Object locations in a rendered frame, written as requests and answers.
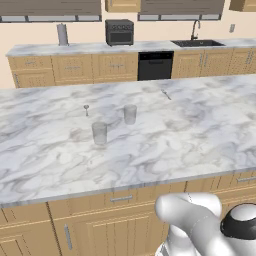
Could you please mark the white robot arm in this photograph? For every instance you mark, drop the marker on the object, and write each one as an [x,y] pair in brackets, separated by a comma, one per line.
[196,223]

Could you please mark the wooden drawer front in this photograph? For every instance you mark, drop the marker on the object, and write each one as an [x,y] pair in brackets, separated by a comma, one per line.
[86,202]
[23,215]
[226,182]

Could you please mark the clear drinking glass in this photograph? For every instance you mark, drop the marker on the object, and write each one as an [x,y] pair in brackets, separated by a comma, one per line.
[99,133]
[130,114]

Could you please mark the silver fork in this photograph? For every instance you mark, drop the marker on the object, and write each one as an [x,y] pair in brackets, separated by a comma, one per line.
[166,94]

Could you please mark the black dishwasher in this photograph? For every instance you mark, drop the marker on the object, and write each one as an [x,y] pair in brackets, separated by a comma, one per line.
[155,65]

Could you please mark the wooden base cupboard run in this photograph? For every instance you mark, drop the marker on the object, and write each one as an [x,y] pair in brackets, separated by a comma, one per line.
[83,68]

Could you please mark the dark grey toaster oven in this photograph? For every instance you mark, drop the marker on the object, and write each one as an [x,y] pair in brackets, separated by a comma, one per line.
[119,32]

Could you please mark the wooden cupboard door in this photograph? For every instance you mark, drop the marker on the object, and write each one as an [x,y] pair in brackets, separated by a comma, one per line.
[26,241]
[113,233]

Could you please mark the black sink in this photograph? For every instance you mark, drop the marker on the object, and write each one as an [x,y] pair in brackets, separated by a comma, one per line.
[197,43]

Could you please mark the paper towel roll holder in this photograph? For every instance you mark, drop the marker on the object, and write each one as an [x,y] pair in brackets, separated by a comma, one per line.
[62,34]

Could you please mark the dark tap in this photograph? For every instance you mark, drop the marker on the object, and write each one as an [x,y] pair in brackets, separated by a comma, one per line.
[195,30]

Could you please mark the window with brown blind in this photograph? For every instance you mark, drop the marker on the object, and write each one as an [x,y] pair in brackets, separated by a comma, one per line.
[181,9]
[50,10]

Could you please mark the wooden wall cupboard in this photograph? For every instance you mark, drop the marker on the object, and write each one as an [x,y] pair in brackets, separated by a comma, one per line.
[122,5]
[243,5]

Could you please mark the grey wall socket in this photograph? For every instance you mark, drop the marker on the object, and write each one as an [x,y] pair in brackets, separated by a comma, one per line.
[232,28]

